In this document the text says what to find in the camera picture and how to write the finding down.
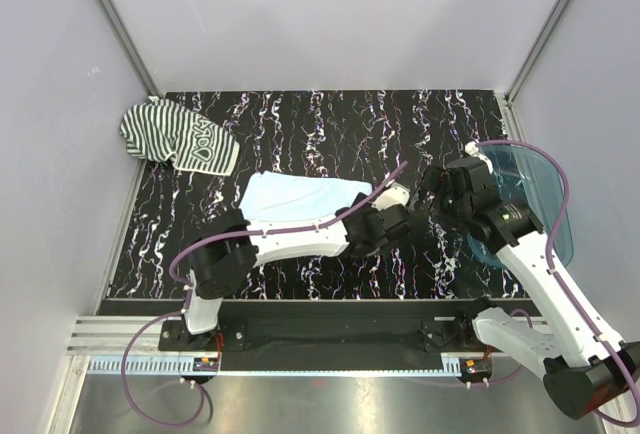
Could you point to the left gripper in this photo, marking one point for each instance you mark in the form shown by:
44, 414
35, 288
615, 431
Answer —
369, 211

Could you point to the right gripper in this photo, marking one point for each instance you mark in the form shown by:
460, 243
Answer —
435, 180

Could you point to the light blue towel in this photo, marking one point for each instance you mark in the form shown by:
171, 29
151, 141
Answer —
279, 197

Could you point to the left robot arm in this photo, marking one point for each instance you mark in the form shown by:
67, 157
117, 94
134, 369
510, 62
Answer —
220, 263

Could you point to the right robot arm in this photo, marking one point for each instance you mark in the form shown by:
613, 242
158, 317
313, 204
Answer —
582, 362

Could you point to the black marbled table mat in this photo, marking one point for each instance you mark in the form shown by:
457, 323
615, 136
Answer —
356, 135

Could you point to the blue transparent plastic bin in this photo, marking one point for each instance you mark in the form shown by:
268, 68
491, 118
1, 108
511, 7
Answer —
522, 173

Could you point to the green white striped towel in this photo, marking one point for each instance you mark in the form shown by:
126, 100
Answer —
161, 130

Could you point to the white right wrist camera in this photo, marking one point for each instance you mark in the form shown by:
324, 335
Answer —
472, 149

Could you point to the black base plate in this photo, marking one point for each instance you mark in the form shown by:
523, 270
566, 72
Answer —
332, 335

